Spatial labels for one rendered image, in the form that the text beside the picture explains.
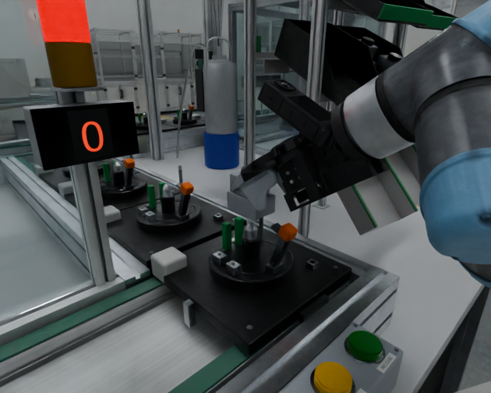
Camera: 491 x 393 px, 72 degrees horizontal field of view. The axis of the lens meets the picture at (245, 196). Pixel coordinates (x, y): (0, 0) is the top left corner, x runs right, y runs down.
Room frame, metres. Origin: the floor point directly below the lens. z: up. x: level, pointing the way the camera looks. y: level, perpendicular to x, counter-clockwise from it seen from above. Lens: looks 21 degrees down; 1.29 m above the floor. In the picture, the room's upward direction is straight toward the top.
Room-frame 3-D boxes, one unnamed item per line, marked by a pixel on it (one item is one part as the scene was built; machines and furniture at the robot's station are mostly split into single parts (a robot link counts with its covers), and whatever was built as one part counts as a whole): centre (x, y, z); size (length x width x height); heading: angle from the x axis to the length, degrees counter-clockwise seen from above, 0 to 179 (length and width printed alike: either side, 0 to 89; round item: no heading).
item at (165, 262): (0.49, 0.13, 0.97); 0.05 x 0.05 x 0.04; 43
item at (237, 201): (0.49, 0.00, 1.11); 0.08 x 0.04 x 0.07; 44
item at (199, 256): (0.48, -0.01, 0.96); 0.24 x 0.24 x 0.02; 43
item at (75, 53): (0.44, 0.21, 1.28); 0.05 x 0.05 x 0.05
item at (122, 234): (0.67, 0.17, 1.01); 0.24 x 0.24 x 0.13; 44
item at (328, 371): (0.27, -0.10, 0.96); 0.04 x 0.04 x 0.02
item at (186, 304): (0.40, 0.08, 0.95); 0.01 x 0.01 x 0.04; 43
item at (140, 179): (0.85, 0.34, 1.01); 0.24 x 0.24 x 0.13; 44
